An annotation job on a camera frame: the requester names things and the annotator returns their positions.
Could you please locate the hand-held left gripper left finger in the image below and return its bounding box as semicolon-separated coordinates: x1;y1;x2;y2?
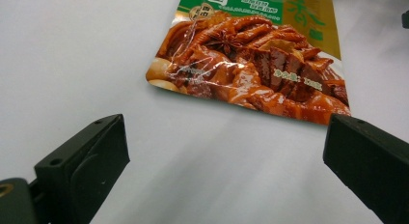
34;113;131;224

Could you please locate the braised food seasoning packet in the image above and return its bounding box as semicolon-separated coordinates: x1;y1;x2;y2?
145;0;352;126

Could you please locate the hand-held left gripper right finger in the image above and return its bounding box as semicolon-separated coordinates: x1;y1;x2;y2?
322;113;409;224

